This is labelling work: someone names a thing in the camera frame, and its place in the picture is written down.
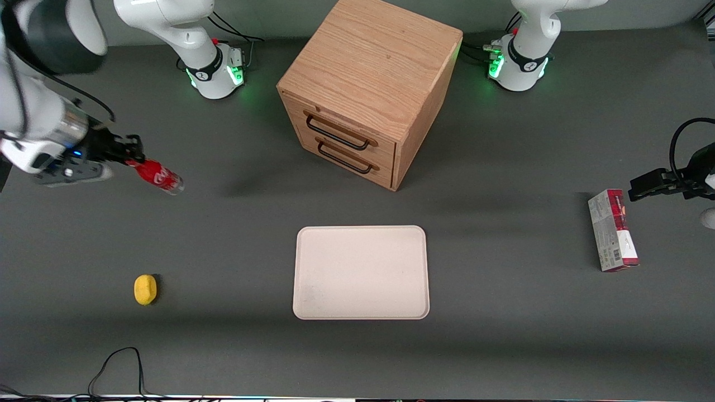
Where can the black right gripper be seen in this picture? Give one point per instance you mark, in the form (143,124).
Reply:
(103,147)

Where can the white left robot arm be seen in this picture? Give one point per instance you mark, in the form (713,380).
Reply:
(528,50)

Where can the wooden drawer cabinet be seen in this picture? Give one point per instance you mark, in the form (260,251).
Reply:
(368,61)

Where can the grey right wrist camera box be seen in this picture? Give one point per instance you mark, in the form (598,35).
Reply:
(72,173)

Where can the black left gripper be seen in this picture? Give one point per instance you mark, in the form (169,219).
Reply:
(694,180)

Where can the wooden drawer front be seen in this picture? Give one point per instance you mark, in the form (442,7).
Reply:
(385,153)
(313,153)

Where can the yellow lemon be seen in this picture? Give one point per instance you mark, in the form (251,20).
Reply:
(146,290)

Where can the white rectangular tray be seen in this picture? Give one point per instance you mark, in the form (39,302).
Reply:
(361,272)

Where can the red coke bottle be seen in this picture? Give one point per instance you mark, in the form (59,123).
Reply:
(159,176)

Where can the red and grey carton box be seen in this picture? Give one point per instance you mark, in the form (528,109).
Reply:
(611,231)

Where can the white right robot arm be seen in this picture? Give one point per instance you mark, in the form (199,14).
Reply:
(167,25)

